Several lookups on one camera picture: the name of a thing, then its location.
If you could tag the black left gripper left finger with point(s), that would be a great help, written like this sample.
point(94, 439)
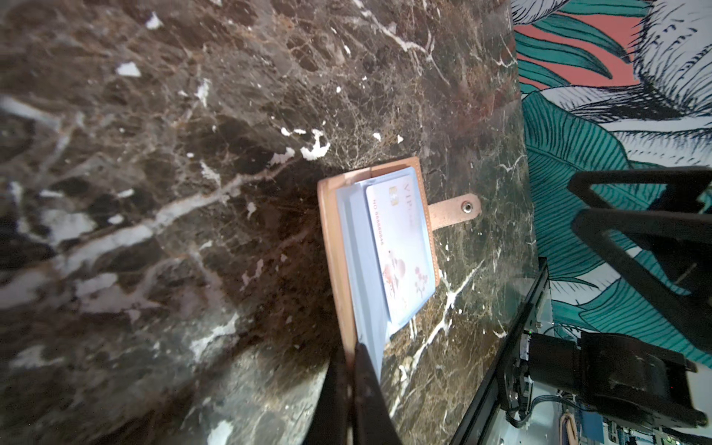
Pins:
point(331, 418)

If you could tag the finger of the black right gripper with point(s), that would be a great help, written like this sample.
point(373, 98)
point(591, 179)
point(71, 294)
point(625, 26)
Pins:
point(648, 276)
point(686, 189)

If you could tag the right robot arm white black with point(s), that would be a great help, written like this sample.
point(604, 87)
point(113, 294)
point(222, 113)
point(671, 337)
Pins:
point(626, 379)

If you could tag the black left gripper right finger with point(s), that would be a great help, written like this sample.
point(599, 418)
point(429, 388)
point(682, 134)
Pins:
point(372, 424)

